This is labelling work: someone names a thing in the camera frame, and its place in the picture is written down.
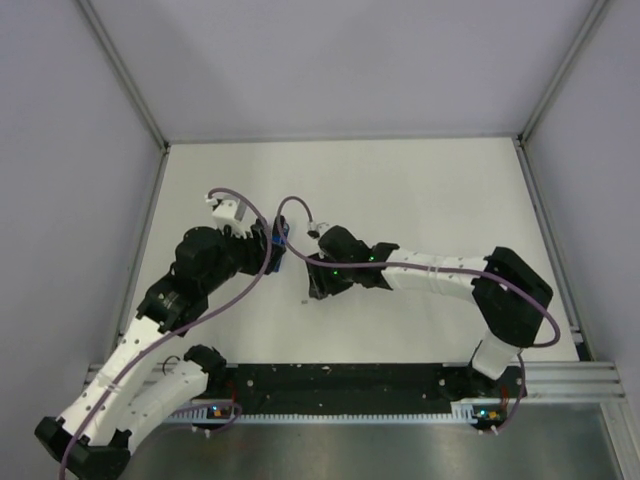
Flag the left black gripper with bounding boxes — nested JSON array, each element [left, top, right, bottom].
[[202, 223, 285, 294]]

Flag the blue stapler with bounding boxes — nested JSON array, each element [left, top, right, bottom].
[[267, 215, 289, 274]]

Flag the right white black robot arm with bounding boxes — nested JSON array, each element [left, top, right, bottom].
[[306, 224, 553, 396]]

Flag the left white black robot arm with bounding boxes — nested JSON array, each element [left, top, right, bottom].
[[35, 218, 286, 479]]

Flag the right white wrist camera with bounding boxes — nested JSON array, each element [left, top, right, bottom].
[[306, 221, 332, 240]]

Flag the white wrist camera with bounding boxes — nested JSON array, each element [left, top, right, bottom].
[[306, 221, 332, 240], [205, 194, 249, 238]]

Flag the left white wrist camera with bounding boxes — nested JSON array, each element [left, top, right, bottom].
[[205, 194, 249, 238]]

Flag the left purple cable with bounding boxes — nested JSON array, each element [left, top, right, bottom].
[[57, 187, 281, 479]]

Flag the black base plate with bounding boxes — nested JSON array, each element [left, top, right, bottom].
[[201, 363, 522, 416]]

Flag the grey slotted cable duct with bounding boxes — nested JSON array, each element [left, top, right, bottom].
[[163, 404, 478, 428]]

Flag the aluminium front rail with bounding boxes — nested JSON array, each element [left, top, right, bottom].
[[84, 362, 626, 401]]

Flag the left aluminium frame post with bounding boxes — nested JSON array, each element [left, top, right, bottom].
[[73, 0, 170, 154]]

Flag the aluminium frame post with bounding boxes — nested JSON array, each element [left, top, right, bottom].
[[518, 0, 614, 148], [73, 0, 170, 154]]

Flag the right aluminium frame post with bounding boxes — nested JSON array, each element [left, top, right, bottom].
[[518, 0, 614, 148]]

